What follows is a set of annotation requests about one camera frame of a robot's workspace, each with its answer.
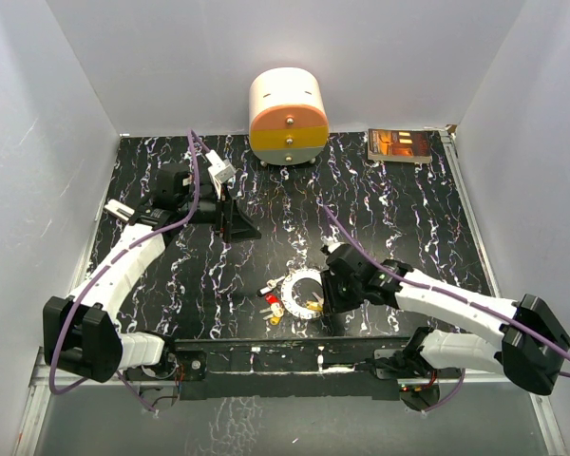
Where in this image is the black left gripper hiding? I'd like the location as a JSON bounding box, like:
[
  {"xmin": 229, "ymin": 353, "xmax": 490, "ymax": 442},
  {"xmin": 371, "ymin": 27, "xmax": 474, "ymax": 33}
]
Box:
[{"xmin": 179, "ymin": 182, "xmax": 261, "ymax": 243}]

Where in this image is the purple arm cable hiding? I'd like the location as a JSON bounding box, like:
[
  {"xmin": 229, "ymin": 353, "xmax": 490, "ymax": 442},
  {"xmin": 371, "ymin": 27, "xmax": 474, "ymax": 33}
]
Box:
[
  {"xmin": 47, "ymin": 129, "xmax": 215, "ymax": 413},
  {"xmin": 316, "ymin": 200, "xmax": 570, "ymax": 412}
]

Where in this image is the orange brown book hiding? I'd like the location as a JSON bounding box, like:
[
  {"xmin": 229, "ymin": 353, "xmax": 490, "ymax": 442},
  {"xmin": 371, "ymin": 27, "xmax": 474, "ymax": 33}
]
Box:
[{"xmin": 367, "ymin": 129, "xmax": 432, "ymax": 164}]

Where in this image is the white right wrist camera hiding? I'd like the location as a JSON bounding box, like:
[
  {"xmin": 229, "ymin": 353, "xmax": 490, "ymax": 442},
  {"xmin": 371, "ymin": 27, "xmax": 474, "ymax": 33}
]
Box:
[{"xmin": 320, "ymin": 241, "xmax": 340, "ymax": 256}]

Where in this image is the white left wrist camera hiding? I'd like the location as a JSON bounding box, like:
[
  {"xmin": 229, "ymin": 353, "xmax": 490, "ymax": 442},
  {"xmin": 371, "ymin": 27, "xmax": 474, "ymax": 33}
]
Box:
[{"xmin": 204, "ymin": 150, "xmax": 236, "ymax": 194}]

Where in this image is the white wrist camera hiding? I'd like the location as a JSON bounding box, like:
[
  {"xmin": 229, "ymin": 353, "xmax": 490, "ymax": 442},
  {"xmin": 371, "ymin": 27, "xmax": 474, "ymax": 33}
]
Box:
[
  {"xmin": 320, "ymin": 241, "xmax": 340, "ymax": 256},
  {"xmin": 204, "ymin": 150, "xmax": 236, "ymax": 194}
]

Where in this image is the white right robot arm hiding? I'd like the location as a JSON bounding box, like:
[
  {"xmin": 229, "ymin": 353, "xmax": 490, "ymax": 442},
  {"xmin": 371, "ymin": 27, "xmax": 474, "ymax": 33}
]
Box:
[{"xmin": 321, "ymin": 242, "xmax": 570, "ymax": 396}]

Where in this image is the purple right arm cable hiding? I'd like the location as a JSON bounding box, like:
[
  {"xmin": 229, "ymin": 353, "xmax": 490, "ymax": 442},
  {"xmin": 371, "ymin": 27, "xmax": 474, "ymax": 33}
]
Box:
[{"xmin": 316, "ymin": 200, "xmax": 570, "ymax": 412}]

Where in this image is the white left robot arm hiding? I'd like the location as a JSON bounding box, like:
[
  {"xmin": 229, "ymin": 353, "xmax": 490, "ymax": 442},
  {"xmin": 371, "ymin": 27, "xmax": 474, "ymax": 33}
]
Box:
[{"xmin": 43, "ymin": 158, "xmax": 261, "ymax": 383}]

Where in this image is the white rectangular eraser block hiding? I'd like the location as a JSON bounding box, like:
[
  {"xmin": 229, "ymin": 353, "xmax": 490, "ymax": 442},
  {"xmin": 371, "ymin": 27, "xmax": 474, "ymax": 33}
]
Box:
[{"xmin": 104, "ymin": 199, "xmax": 135, "ymax": 223}]

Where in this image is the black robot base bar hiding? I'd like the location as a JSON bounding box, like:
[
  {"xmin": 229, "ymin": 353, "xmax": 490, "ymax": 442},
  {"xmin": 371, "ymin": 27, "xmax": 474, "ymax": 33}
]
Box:
[{"xmin": 171, "ymin": 336, "xmax": 460, "ymax": 406}]

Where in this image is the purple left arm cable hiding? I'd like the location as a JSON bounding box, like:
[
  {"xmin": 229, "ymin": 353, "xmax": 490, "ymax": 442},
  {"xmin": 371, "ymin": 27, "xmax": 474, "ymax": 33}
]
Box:
[{"xmin": 47, "ymin": 129, "xmax": 215, "ymax": 413}]

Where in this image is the aluminium frame rail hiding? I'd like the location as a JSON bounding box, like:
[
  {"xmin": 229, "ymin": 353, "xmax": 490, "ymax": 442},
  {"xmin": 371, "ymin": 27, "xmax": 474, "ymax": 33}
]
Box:
[{"xmin": 439, "ymin": 130, "xmax": 502, "ymax": 297}]

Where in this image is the round three-drawer mini cabinet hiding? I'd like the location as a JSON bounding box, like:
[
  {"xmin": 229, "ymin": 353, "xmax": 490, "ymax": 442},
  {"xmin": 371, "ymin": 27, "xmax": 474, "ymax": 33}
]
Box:
[{"xmin": 249, "ymin": 66, "xmax": 329, "ymax": 167}]

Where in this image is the black key tag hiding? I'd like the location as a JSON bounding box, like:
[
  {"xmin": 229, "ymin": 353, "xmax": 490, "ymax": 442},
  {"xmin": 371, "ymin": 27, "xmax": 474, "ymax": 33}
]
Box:
[{"xmin": 256, "ymin": 276, "xmax": 284, "ymax": 296}]

